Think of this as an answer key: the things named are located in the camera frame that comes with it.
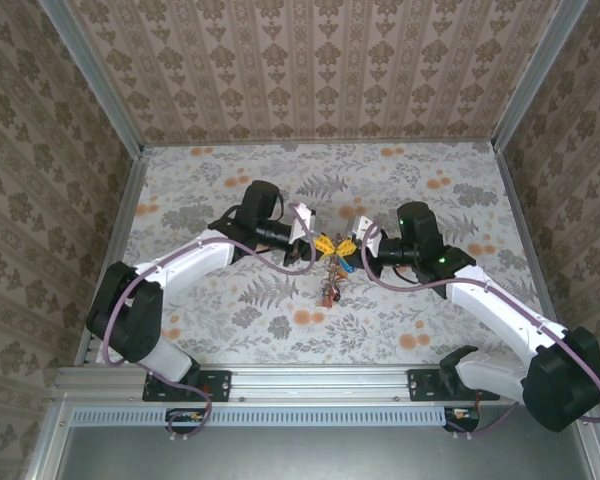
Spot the aluminium corner post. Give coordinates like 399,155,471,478
490,0,592,154
37,0,147,157

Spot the aluminium mounting rail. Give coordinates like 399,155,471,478
54,364,511,402

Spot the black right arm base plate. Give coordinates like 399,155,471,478
407,368,499,403

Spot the aluminium side rail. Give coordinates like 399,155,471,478
73,147,151,369
490,145,566,341

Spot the large metal keyring with keys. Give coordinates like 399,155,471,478
319,254,354,307

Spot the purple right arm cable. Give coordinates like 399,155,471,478
361,222,600,441

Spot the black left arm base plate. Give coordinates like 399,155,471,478
142,368,233,403

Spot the thin black right gripper cable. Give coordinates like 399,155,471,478
395,265,424,285

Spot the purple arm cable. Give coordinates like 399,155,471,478
361,222,600,441
102,202,317,441

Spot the white slotted cable duct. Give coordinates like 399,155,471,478
72,405,451,427

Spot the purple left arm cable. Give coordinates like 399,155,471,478
102,202,317,441

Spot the grey metal panel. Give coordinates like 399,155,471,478
54,424,596,480

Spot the aluminium back rail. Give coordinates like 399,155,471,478
142,138,499,150

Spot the black connector board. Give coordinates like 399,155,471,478
165,407,212,435
443,405,482,432

